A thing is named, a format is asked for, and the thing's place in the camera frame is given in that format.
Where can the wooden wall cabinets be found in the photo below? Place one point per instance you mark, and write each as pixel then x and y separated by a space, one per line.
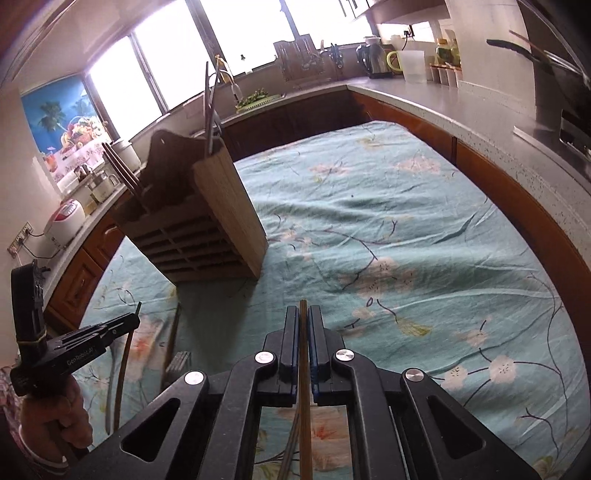
pixel 369 5

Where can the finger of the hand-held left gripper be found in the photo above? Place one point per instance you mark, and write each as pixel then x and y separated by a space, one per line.
pixel 117 333
pixel 101 325

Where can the kitchen faucet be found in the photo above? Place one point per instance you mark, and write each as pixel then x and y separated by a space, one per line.
pixel 236 92

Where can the cooking oil bottle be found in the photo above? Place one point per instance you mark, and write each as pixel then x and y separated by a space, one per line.
pixel 445 50

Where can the person's left hand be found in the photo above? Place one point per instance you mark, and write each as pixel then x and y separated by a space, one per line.
pixel 55 424

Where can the small wall outlet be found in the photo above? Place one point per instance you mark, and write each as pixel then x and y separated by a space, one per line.
pixel 408 33

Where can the white spice jar set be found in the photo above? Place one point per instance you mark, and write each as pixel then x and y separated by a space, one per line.
pixel 445 76

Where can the wooden knife rack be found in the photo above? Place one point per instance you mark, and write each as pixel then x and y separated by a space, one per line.
pixel 295 64

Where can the person's left forearm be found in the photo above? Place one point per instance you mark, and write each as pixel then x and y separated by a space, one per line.
pixel 9 392

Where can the pink white rice cooker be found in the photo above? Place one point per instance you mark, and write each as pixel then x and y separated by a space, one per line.
pixel 64 221

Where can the white cooking pot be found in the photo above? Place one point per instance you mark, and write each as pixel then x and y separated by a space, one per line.
pixel 127 154

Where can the wall outlet strip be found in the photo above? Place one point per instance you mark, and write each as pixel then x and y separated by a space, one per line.
pixel 21 237

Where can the colander with green vegetables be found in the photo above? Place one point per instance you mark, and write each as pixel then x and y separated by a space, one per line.
pixel 258 99

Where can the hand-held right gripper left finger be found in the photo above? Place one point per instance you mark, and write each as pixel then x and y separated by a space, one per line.
pixel 293 350

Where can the tropical fruit window blind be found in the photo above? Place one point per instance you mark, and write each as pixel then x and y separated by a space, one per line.
pixel 51 110

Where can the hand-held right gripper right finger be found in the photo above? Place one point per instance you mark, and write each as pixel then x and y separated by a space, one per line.
pixel 316 350

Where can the black gas stove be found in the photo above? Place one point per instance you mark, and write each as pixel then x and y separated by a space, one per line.
pixel 572 134

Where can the kitchen window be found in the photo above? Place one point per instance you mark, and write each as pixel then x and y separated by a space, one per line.
pixel 175 60

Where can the steel electric kettle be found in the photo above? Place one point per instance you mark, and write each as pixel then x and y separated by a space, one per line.
pixel 376 60

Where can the grey kitchen countertop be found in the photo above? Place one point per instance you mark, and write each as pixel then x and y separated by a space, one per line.
pixel 485 120

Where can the teal floral tablecloth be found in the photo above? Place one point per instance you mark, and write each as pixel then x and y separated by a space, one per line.
pixel 392 207

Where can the wooden utensil holder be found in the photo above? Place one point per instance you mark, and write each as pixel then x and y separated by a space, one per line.
pixel 203 240

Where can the black wok with lid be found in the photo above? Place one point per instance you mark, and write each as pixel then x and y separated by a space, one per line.
pixel 558 83

